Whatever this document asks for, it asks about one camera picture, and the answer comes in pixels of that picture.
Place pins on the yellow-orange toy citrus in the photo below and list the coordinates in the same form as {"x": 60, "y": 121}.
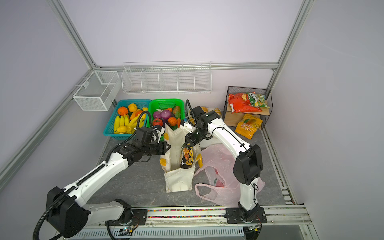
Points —
{"x": 132, "y": 108}

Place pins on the purple toy onion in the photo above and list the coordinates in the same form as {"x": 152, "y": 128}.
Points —
{"x": 166, "y": 114}
{"x": 157, "y": 115}

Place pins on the white bread tray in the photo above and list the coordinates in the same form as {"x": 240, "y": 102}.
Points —
{"x": 206, "y": 110}

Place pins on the orange toy carrot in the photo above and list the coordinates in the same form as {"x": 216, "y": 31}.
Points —
{"x": 179, "y": 122}

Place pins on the yellow toy banana bunch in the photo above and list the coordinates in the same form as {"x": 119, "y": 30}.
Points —
{"x": 130, "y": 121}

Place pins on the brown toy potato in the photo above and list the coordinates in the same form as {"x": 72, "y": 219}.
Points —
{"x": 177, "y": 112}

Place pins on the yellow snack bag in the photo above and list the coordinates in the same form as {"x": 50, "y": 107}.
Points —
{"x": 248, "y": 125}

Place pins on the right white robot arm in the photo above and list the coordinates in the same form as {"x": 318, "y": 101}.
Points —
{"x": 248, "y": 159}

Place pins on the orange toy tangerine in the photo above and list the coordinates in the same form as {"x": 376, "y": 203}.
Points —
{"x": 122, "y": 111}

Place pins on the orange toy pumpkin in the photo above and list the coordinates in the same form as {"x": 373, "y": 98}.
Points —
{"x": 172, "y": 121}

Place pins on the red toy tomato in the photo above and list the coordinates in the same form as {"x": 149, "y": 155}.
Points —
{"x": 157, "y": 122}

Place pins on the white mesh wall basket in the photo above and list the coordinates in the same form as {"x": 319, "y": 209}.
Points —
{"x": 98, "y": 91}

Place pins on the red chip bag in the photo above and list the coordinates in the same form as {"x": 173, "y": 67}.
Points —
{"x": 239, "y": 103}

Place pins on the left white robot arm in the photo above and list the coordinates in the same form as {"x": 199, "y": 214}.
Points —
{"x": 67, "y": 209}

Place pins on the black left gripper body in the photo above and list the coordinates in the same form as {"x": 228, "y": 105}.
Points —
{"x": 152, "y": 148}

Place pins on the black wire snack rack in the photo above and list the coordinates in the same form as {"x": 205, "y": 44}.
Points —
{"x": 232, "y": 119}

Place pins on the green plastic basket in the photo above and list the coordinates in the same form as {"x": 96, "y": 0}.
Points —
{"x": 165, "y": 104}

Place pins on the white wire wall shelf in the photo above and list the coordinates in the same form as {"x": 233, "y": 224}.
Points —
{"x": 167, "y": 77}

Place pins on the black orange snack bag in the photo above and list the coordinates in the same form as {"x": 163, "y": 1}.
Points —
{"x": 187, "y": 157}

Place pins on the yellow toy pear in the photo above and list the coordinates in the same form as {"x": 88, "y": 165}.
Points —
{"x": 121, "y": 130}

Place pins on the green snack bag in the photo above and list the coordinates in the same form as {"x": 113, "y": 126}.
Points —
{"x": 257, "y": 100}

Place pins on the white canvas tote bag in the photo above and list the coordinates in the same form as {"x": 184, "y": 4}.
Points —
{"x": 177, "y": 178}

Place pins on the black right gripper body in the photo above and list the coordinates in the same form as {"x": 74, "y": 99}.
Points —
{"x": 196, "y": 137}

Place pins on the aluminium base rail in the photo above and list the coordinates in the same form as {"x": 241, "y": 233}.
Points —
{"x": 186, "y": 214}

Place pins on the teal plastic basket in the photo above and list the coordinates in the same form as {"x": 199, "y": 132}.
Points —
{"x": 109, "y": 129}

